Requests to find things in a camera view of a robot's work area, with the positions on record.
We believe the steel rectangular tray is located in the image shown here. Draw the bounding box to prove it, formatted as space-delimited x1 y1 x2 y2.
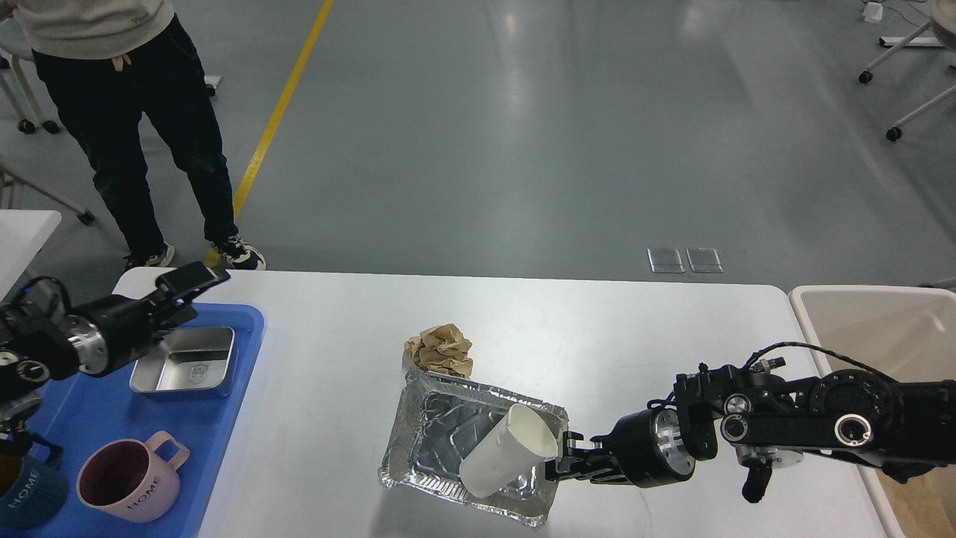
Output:
129 327 235 401

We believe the brown paper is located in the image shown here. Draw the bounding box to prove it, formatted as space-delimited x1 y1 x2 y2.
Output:
404 324 474 380
882 477 955 537

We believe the aluminium foil tray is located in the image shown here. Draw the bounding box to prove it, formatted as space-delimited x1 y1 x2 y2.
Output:
379 368 569 528

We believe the pink mug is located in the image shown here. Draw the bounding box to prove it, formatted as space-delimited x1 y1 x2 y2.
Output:
75 431 191 524

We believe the left floor socket plate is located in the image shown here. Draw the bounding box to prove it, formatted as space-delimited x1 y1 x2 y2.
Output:
648 247 684 273

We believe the blue plastic tray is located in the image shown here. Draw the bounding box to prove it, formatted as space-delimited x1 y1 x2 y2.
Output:
1 303 265 537

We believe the dark blue mug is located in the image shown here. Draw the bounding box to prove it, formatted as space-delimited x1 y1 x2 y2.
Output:
1 451 69 529

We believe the white chair leg left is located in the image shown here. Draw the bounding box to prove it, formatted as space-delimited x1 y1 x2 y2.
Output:
1 165 96 226

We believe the grey chair on castors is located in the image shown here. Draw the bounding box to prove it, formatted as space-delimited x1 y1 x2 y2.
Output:
1 17 60 135

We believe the floor socket plate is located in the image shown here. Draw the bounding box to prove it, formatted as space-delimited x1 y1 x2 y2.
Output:
648 247 684 273
684 247 724 273

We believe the white plastic bin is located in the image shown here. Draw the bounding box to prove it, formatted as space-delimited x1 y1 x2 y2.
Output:
789 285 955 537

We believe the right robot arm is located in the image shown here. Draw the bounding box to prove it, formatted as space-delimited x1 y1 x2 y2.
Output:
545 341 955 504

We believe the white side table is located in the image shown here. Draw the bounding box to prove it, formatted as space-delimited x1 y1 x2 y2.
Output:
1 210 62 297

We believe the right floor socket plate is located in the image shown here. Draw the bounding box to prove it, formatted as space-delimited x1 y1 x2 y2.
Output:
684 247 724 273

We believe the white chair legs right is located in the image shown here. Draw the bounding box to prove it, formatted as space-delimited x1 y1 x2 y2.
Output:
857 0 956 143

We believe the person in grey sweater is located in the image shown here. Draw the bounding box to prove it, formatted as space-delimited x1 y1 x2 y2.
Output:
2 1 267 271

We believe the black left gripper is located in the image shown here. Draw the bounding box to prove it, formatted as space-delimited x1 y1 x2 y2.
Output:
63 262 230 376

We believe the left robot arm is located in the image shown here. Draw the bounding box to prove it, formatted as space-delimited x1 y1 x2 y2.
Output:
1 262 230 457

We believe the brown paper in bin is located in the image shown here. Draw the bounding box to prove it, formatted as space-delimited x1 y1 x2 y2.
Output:
882 477 955 537

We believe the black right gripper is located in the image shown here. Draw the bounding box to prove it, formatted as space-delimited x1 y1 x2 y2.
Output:
545 406 696 488

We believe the white paper cup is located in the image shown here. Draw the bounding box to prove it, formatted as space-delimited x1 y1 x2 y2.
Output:
459 403 559 498

